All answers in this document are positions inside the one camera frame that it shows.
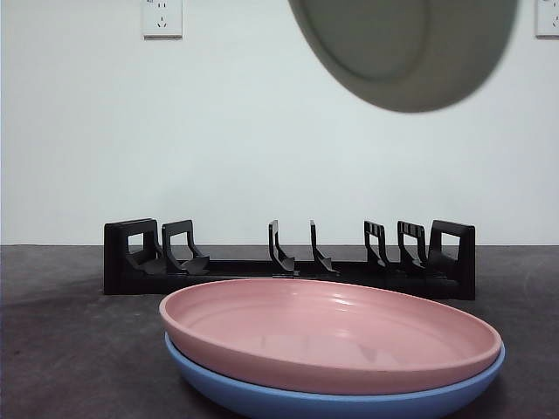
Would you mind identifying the black plate rack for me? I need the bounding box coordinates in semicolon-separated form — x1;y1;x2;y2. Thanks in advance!
103;216;477;301

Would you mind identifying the blue plate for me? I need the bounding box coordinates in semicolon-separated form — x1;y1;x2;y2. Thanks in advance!
163;333;507;419

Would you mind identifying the pink plate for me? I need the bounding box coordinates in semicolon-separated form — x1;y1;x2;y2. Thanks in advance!
158;278;503;396

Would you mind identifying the white wall socket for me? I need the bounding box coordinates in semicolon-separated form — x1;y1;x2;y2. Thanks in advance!
535;0;559;38
141;0;183;39

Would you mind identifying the green plate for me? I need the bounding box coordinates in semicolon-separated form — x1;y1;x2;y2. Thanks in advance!
286;0;521;115

